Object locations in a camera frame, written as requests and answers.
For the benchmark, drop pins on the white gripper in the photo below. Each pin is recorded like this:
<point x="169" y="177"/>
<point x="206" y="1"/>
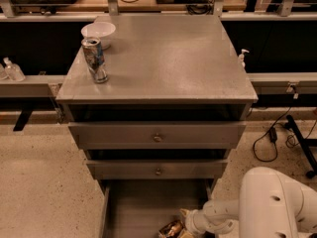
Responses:
<point x="194" y="222"/>

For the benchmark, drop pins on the black stand leg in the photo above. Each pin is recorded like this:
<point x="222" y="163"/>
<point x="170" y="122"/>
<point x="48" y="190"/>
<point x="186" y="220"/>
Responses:
<point x="305" y="145"/>

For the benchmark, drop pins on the grey drawer cabinet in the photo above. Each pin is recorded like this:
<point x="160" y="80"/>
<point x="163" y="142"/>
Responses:
<point x="161" y="69"/>

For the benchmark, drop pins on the blue silver can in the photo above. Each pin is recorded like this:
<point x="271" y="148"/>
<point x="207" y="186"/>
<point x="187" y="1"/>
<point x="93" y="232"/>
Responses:
<point x="94" y="58"/>

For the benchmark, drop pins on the white bowl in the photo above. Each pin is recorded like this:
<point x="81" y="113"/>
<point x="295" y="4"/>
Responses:
<point x="102" y="30"/>

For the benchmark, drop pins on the grey drawer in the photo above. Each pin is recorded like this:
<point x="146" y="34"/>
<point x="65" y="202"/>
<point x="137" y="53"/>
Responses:
<point x="139" y="208"/>
<point x="157" y="169"/>
<point x="156" y="135"/>

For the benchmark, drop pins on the grey bottom drawer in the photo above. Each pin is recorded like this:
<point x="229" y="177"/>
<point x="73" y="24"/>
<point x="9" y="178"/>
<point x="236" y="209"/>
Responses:
<point x="139" y="208"/>

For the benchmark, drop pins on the grey top drawer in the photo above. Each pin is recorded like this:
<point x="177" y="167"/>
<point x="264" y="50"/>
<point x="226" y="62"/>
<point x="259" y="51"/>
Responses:
<point x="156" y="135"/>

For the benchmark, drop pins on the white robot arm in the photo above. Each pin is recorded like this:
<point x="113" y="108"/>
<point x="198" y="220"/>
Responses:
<point x="270" y="205"/>

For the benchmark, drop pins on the grey middle drawer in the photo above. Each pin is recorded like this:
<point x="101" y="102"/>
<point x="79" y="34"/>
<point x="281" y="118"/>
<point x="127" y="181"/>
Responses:
<point x="157" y="169"/>

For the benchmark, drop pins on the clear sanitizer bottle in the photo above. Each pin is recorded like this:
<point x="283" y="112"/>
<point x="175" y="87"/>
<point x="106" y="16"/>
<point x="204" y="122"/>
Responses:
<point x="13" y="70"/>

